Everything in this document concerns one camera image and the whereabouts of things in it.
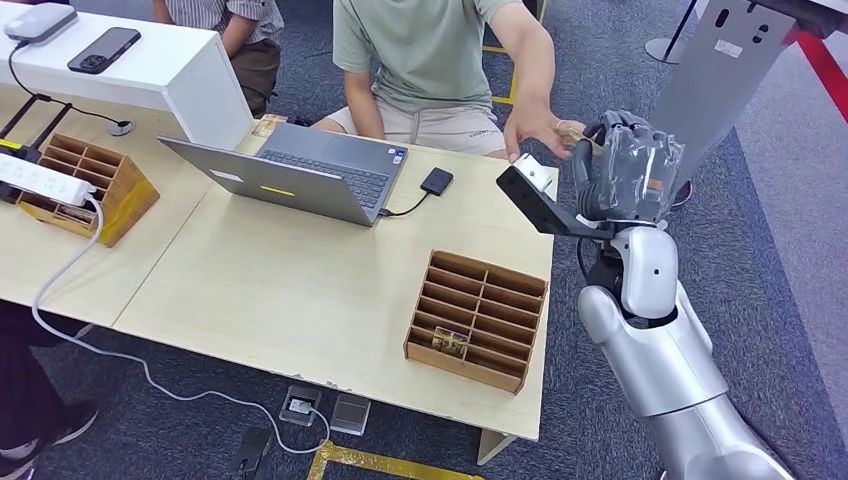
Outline grey laptop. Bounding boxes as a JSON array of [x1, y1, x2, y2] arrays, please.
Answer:
[[158, 123, 409, 229]]

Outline black smartphone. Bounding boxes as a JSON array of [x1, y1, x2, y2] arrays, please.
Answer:
[[66, 27, 142, 75]]

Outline person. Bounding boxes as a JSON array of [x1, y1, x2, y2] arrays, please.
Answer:
[[0, 301, 101, 480], [311, 0, 588, 162], [152, 0, 285, 119]]

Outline yellow floor tape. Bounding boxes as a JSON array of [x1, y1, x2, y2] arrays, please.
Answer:
[[482, 44, 518, 106], [305, 442, 485, 480]]

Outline black external drive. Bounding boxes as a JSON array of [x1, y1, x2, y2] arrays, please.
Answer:
[[420, 167, 455, 197]]

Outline black drive cable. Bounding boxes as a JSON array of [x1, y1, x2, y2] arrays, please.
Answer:
[[378, 192, 431, 219]]

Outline person's left hand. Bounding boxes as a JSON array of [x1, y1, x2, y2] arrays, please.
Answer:
[[503, 105, 588, 162]]

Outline black metal stand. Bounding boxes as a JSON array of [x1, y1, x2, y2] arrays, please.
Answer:
[[0, 93, 73, 164]]

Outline patterned card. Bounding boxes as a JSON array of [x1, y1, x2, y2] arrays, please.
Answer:
[[431, 326, 469, 360], [558, 127, 601, 155]]

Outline colourful card pack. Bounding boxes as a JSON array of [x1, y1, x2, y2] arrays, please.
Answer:
[[251, 113, 289, 139]]

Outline wooden desk leg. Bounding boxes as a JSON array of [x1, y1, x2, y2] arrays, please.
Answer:
[[476, 429, 518, 466]]

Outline white raised counter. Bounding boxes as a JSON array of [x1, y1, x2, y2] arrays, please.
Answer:
[[0, 5, 255, 152]]

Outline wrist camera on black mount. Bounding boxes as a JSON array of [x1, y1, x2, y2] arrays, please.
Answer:
[[496, 153, 617, 241]]

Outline black computer cable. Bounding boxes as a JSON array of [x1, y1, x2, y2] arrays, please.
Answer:
[[7, 40, 130, 127]]

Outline white power cable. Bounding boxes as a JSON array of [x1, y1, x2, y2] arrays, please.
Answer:
[[31, 195, 331, 456]]

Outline floor socket box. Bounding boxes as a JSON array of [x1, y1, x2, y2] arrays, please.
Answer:
[[278, 384, 323, 427]]

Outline grey mini computer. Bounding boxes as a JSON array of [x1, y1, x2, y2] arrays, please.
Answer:
[[3, 3, 79, 46]]

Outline floor socket lid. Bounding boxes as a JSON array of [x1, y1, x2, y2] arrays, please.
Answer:
[[329, 393, 372, 437]]

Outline wooden card organizer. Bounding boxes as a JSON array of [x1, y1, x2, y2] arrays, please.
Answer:
[[17, 133, 161, 249], [403, 249, 550, 396]]

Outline silver kiosk stand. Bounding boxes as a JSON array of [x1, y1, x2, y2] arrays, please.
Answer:
[[645, 0, 798, 200]]

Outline white power strip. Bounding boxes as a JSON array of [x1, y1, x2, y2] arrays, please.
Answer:
[[0, 152, 99, 208]]

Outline stanchion with round base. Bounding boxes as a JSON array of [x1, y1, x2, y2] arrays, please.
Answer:
[[643, 0, 700, 66]]

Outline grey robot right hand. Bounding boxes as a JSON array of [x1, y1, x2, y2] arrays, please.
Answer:
[[570, 110, 686, 227]]

